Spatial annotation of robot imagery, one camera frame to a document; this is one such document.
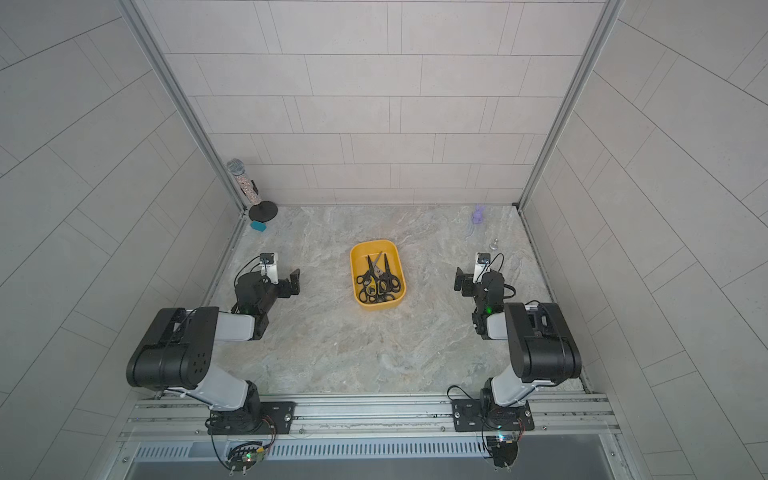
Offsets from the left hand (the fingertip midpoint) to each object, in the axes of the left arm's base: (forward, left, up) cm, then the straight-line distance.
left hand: (290, 265), depth 94 cm
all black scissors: (-3, -23, -3) cm, 24 cm away
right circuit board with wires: (-47, -59, -5) cm, 75 cm away
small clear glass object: (+10, -68, -3) cm, 69 cm away
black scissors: (-4, -32, -2) cm, 32 cm away
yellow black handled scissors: (-8, -27, -3) cm, 29 cm away
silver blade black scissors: (0, -28, -3) cm, 28 cm away
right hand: (0, -58, +1) cm, 58 cm away
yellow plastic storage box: (+3, -21, -3) cm, 22 cm away
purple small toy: (+23, -64, -1) cm, 68 cm away
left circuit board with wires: (-48, 0, -3) cm, 48 cm away
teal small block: (+21, +18, -5) cm, 28 cm away
